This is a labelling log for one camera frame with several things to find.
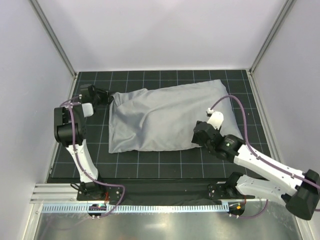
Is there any grey fabric pillowcase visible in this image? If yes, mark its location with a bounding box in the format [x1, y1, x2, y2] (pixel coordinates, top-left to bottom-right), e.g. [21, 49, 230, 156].
[108, 79, 242, 154]

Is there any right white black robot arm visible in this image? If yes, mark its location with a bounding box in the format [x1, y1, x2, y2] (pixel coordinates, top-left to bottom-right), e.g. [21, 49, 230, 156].
[192, 121, 320, 221]

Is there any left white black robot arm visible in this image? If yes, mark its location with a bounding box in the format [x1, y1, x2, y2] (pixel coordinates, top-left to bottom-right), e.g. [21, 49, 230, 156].
[53, 84, 113, 201]

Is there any black gridded cutting mat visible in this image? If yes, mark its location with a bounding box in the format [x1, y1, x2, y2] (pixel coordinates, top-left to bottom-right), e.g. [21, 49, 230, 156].
[46, 69, 286, 180]

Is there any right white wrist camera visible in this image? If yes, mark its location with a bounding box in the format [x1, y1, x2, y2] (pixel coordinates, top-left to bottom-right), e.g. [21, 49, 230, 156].
[206, 108, 224, 131]

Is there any slotted grey cable duct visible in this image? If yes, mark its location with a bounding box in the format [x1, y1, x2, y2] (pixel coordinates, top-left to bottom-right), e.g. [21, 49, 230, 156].
[41, 202, 229, 214]

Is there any left aluminium frame post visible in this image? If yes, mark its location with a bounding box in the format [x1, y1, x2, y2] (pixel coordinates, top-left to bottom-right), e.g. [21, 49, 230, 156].
[28, 0, 77, 79]

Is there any aluminium frame post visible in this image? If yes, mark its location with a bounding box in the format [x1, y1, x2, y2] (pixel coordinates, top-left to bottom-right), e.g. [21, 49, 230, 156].
[248, 0, 297, 76]
[28, 0, 77, 79]

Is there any aluminium front rail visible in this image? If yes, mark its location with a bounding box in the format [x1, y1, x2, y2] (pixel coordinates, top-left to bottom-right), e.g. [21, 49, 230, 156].
[30, 183, 78, 204]

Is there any right aluminium frame post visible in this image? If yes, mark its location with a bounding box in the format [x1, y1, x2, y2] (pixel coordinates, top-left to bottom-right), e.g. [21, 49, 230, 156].
[248, 0, 297, 76]

